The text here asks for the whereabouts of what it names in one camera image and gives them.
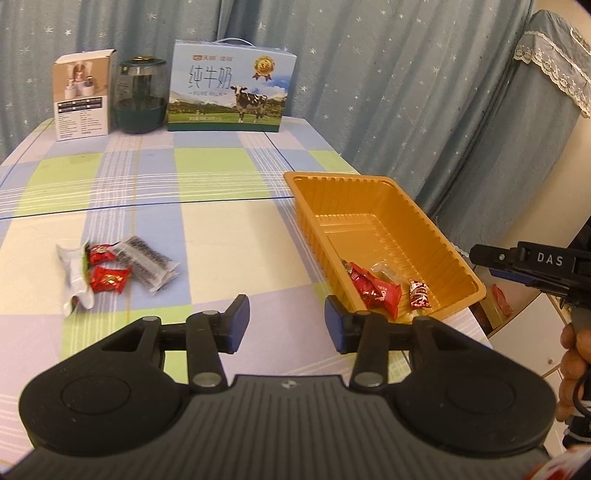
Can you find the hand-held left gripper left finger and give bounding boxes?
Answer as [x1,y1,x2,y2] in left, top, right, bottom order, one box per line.
[97,294,251,394]

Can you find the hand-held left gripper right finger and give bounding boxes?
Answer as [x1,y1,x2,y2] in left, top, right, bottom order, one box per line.
[324,295,481,393]

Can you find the red snack packet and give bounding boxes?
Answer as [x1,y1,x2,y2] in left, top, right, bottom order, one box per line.
[342,261,372,289]
[89,265,133,296]
[358,272,402,318]

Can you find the brown clear-wrapped candy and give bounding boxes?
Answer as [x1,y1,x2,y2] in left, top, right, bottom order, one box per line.
[369,261,404,288]

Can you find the dark red striped candy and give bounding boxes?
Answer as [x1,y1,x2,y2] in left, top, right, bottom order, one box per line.
[407,278,431,311]

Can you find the grey clear snack packet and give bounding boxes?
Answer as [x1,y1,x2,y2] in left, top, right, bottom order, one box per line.
[112,234,182,292]

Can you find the orange plastic tray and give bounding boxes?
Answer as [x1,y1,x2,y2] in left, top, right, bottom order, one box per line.
[283,171,488,324]

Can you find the small red twisted candy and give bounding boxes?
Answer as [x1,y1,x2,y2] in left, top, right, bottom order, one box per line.
[84,242,117,267]

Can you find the white snack packet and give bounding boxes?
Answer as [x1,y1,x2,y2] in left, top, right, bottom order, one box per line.
[56,244,96,318]

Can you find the person's right hand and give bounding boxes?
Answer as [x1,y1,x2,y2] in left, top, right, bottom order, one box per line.
[555,323,591,422]

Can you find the red plastic bag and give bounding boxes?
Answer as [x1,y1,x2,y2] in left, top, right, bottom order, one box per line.
[490,283,514,317]

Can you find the blue lace-trimmed cabinet cover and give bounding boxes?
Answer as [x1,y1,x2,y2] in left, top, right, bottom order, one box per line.
[462,9,591,259]

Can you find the red white patterned clothing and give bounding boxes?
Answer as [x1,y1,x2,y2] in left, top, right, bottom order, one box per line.
[526,450,591,480]

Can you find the blue milk carton box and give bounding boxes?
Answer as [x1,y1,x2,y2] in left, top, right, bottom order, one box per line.
[166,38,298,134]

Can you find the blue star curtain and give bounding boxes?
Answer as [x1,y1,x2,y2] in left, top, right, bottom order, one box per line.
[0,0,541,252]

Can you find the dark glass jar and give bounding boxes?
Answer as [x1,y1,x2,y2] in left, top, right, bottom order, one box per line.
[113,55,168,134]

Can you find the white product box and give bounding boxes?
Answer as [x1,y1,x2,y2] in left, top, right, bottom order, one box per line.
[52,48,117,141]

